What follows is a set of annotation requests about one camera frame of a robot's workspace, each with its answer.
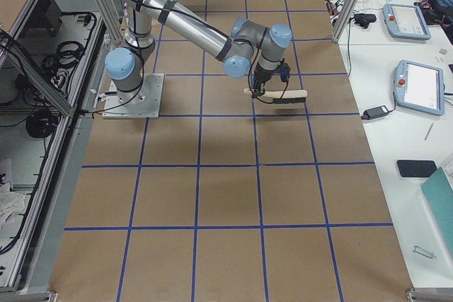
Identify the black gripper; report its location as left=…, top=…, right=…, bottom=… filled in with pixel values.
left=251, top=64, right=274, bottom=99

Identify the beige hand brush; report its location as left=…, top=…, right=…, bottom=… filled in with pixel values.
left=243, top=88, right=308, bottom=105

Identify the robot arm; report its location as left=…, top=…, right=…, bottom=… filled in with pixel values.
left=128, top=0, right=306, bottom=104

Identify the black power adapter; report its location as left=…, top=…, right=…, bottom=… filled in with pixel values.
left=361, top=105, right=390, bottom=121

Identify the upper teach pendant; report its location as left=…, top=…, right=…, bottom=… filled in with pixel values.
left=382, top=4, right=431, bottom=40

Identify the teach pendant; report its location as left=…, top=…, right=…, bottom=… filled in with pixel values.
left=382, top=4, right=431, bottom=40
left=393, top=60, right=445, bottom=116

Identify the lower teach pendant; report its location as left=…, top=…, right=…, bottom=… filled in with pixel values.
left=393, top=60, right=445, bottom=116

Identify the black smartphone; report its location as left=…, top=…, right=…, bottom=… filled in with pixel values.
left=396, top=160, right=437, bottom=178

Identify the teal folder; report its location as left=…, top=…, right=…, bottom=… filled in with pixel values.
left=422, top=168, right=452, bottom=238

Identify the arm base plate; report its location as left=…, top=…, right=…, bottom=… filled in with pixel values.
left=102, top=73, right=164, bottom=119

